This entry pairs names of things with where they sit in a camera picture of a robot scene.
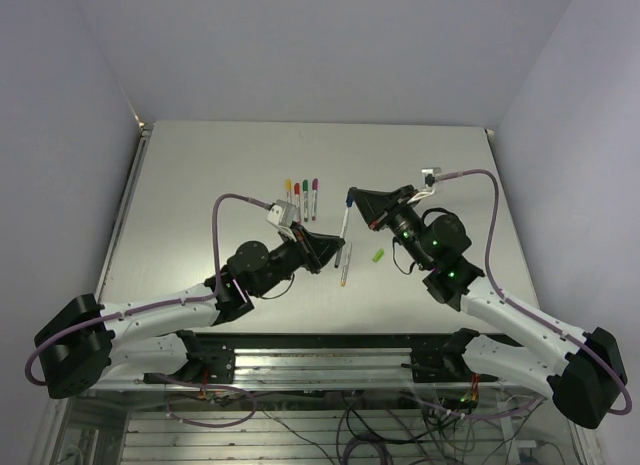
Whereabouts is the white marker pen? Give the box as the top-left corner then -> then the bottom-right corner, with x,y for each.
334,201 -> 351,269

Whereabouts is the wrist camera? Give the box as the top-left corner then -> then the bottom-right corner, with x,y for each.
267,200 -> 298,239
409,167 -> 442,203

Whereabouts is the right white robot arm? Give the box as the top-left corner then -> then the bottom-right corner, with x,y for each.
349,185 -> 627,429

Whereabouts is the pink marker pen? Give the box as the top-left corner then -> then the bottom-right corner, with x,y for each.
311,190 -> 318,221

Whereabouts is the aluminium table edge rail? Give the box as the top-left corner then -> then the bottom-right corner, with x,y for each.
95,123 -> 154,310

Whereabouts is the green marker pen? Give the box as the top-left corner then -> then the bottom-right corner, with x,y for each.
302,187 -> 309,222

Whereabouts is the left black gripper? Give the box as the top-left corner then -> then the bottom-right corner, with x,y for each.
253,220 -> 345,297

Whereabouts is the light green pen cap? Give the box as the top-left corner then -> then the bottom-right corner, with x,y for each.
372,248 -> 384,263

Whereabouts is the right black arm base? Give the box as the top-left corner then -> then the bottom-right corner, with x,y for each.
401,328 -> 480,383

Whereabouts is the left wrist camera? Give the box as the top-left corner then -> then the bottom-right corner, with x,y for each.
267,200 -> 298,239

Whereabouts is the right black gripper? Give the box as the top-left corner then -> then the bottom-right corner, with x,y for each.
351,185 -> 433,269

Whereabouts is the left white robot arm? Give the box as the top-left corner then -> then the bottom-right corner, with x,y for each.
25,223 -> 345,399

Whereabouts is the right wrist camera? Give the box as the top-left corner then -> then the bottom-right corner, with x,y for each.
409,167 -> 442,203

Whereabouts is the red marker pen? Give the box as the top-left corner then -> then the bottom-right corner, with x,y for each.
294,187 -> 302,215

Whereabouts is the aluminium frame rail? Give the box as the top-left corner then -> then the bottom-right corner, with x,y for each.
55,347 -> 576,392

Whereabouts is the yellow marker pen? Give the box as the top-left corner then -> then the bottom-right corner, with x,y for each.
285,179 -> 293,203

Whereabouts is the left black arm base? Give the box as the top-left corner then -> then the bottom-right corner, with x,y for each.
143,330 -> 236,385

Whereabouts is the orange marker pen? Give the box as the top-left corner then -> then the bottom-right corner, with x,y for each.
340,243 -> 353,287

